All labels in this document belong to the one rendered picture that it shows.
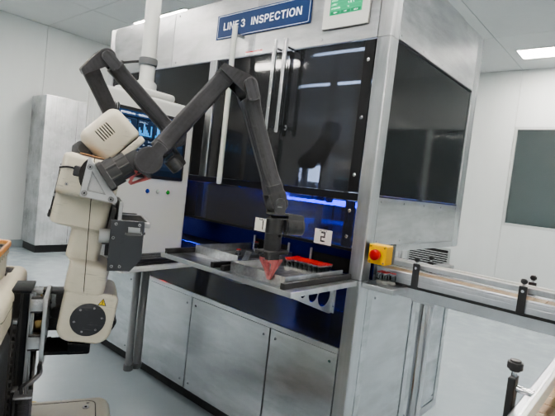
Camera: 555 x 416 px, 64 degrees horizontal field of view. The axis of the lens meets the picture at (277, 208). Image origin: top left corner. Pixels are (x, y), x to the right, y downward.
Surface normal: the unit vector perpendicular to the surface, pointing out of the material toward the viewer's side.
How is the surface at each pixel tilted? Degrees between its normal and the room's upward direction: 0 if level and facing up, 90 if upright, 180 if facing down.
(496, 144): 90
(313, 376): 90
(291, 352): 90
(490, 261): 90
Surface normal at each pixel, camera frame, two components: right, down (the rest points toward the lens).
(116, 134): 0.39, 0.09
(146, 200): 0.78, 0.12
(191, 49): -0.65, -0.04
